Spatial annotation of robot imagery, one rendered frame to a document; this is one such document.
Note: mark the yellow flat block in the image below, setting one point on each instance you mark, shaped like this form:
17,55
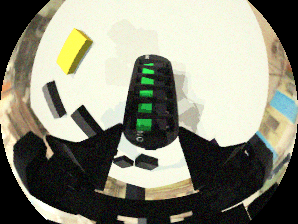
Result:
73,50

